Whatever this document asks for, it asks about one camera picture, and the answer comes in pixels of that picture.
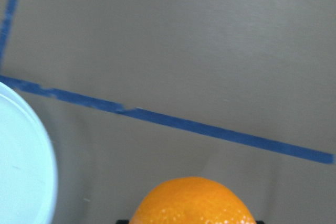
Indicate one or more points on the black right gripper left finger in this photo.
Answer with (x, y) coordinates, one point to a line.
(122, 221)

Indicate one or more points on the orange mandarin fruit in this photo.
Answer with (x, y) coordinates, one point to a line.
(191, 200)

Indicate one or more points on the light blue plate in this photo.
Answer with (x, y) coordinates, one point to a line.
(29, 179)

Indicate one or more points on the long blue tape line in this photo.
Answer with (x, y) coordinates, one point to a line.
(171, 121)

